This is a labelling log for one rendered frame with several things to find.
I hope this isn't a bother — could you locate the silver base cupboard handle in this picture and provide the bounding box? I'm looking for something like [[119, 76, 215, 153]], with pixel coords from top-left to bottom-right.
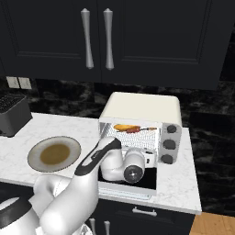
[[103, 219, 111, 235], [88, 217, 97, 235]]

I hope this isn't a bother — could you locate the dark toaster oven knob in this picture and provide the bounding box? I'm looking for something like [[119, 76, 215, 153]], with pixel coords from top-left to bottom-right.
[[161, 153, 174, 165], [166, 123, 178, 135], [163, 139, 176, 151]]

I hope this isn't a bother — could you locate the dark drawer front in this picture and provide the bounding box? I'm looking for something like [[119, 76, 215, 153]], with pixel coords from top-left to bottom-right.
[[114, 200, 196, 235]]

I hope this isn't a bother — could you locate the red kebab skewer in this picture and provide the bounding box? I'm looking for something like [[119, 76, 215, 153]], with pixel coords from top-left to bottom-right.
[[125, 126, 158, 134]]

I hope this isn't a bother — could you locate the dark base cupboard door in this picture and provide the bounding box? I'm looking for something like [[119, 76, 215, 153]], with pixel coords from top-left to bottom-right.
[[96, 198, 117, 235]]

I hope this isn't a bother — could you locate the silver wall cupboard handle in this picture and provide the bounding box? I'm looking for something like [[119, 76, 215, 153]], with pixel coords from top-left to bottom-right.
[[80, 7, 95, 70], [103, 7, 116, 71]]

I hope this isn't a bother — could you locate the golden baguette bread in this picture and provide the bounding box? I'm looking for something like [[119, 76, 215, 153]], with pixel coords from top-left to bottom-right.
[[113, 123, 140, 132]]

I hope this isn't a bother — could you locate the black toaster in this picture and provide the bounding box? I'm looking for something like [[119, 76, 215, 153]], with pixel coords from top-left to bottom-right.
[[0, 93, 34, 138]]

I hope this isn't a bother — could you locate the grey plate with brown centre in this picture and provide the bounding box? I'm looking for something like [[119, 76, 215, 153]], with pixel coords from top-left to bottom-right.
[[27, 135, 83, 173]]

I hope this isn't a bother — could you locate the toaster oven glass door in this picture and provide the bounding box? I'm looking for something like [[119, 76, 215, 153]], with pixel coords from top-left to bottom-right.
[[96, 166, 159, 202]]

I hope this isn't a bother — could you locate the white toaster oven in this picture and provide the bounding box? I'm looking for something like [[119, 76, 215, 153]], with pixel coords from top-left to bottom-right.
[[97, 91, 184, 169]]

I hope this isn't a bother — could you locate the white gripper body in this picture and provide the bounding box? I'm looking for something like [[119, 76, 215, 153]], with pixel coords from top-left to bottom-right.
[[140, 147, 158, 156]]

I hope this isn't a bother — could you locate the white wall socket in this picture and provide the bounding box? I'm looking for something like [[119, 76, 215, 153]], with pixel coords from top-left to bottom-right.
[[17, 76, 33, 91], [6, 75, 20, 90]]

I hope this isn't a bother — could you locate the dark wall cupboard door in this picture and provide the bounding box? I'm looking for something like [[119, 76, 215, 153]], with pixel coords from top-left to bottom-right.
[[0, 0, 102, 84], [96, 0, 235, 92]]

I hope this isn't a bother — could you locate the silver drawer handle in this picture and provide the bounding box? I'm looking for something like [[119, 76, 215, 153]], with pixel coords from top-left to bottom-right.
[[131, 207, 158, 218]]

